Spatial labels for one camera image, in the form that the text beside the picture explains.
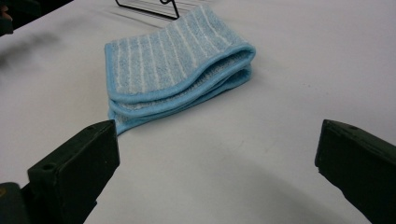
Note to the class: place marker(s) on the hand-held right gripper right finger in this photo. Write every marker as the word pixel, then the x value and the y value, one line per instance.
pixel 358 168

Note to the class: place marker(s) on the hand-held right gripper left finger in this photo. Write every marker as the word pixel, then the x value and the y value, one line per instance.
pixel 77 168

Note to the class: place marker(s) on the blue striped towel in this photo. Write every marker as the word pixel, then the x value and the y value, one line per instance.
pixel 174 56

